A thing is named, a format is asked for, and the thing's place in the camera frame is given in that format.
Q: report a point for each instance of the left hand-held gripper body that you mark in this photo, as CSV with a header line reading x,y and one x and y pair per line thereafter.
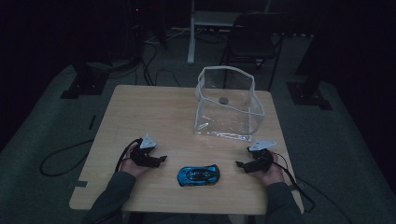
x,y
144,155

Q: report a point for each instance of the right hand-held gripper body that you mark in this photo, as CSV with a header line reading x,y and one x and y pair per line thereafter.
x,y
263,160

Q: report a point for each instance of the black folding chair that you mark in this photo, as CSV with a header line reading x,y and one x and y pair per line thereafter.
x,y
252,40

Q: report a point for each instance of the person's left hand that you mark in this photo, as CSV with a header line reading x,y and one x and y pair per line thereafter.
x,y
132,169

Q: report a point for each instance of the white desk frame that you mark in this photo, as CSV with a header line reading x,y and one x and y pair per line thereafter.
x,y
199,21

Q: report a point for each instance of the grey round bag fastener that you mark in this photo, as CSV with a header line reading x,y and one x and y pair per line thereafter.
x,y
223,100

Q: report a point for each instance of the blue toy car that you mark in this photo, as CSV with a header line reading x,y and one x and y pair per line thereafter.
x,y
198,175

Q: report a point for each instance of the person's right hand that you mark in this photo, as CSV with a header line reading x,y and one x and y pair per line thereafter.
x,y
275,174

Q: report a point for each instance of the clear plastic bag white trim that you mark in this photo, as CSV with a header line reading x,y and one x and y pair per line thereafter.
x,y
227,118

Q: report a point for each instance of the black stand base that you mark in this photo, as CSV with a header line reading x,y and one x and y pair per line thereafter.
x,y
308,95
84,84

